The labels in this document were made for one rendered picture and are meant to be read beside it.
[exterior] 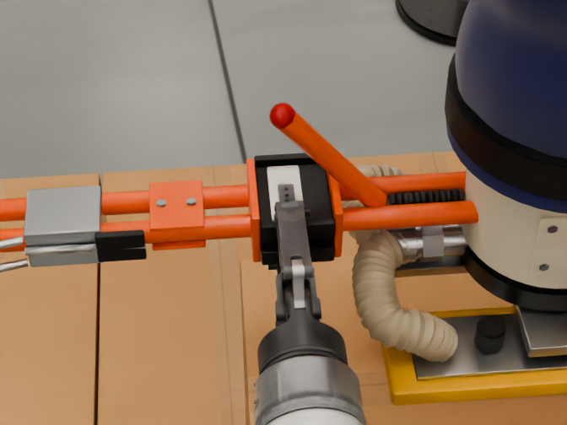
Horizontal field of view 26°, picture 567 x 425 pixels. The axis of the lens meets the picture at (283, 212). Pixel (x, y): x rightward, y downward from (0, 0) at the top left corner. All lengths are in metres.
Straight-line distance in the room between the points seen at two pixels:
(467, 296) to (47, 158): 1.77
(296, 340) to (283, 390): 0.05
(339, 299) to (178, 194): 0.37
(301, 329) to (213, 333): 0.94
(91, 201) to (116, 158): 1.89
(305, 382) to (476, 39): 0.31
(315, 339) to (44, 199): 0.31
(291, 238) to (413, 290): 0.45
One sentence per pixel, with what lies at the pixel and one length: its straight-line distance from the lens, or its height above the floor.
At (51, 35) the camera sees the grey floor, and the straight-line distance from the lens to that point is 3.47.
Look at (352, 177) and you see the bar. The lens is 1.13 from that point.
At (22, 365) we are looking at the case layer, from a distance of 1.95.
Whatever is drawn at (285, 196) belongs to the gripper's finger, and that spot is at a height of 1.27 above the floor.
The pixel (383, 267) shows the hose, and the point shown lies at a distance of 1.17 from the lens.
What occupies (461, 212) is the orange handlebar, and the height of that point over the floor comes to 1.24.
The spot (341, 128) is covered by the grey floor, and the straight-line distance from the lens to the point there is 3.11.
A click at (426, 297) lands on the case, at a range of 1.48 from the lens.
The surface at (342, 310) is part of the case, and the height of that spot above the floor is 0.94.
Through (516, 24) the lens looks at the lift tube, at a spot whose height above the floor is 1.48.
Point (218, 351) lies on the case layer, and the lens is 1.93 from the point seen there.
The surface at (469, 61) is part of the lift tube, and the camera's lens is 1.04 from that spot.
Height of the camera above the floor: 2.06
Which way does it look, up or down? 45 degrees down
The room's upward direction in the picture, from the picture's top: straight up
